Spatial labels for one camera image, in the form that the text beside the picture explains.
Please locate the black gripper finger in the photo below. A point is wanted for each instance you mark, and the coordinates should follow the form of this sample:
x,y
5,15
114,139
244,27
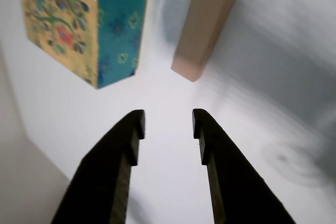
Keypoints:
x,y
236,187
99,182

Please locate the wooden Jenga block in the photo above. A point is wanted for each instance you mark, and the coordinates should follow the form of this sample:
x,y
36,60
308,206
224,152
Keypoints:
x,y
204,24

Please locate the yellow blue floral box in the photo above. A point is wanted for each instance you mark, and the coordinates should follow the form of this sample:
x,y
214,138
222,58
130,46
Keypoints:
x,y
118,24

